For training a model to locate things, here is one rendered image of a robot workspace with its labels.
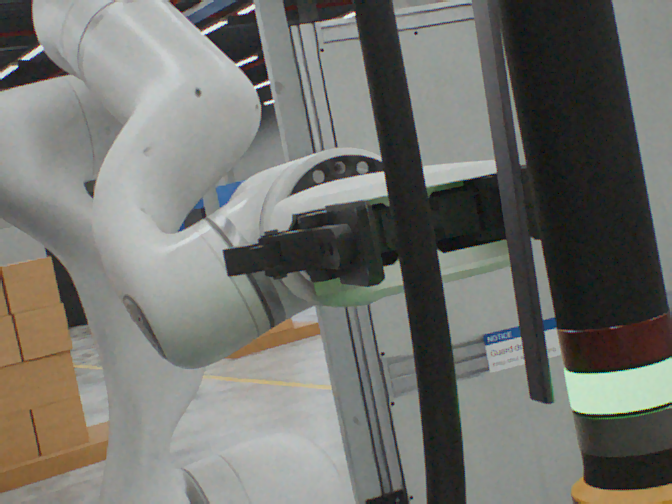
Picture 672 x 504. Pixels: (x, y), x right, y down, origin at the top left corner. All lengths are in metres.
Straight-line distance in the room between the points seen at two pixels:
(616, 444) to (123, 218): 0.39
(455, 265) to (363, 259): 0.09
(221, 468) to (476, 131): 1.38
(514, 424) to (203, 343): 1.74
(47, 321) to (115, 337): 7.56
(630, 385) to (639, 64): 2.15
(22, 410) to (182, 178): 7.85
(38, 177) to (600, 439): 0.73
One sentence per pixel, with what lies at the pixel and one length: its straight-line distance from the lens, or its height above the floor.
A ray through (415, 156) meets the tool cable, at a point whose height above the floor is 1.67.
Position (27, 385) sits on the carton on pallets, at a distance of 8.57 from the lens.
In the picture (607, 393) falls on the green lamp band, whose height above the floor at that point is 1.60.
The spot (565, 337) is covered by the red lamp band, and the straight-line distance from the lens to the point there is 0.33.
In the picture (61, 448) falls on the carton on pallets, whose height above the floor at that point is 0.16.
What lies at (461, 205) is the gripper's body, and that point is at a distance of 0.49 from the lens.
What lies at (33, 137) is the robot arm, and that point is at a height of 1.77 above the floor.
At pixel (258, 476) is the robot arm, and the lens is 1.01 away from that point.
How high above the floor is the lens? 1.67
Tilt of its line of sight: 3 degrees down
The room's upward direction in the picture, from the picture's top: 11 degrees counter-clockwise
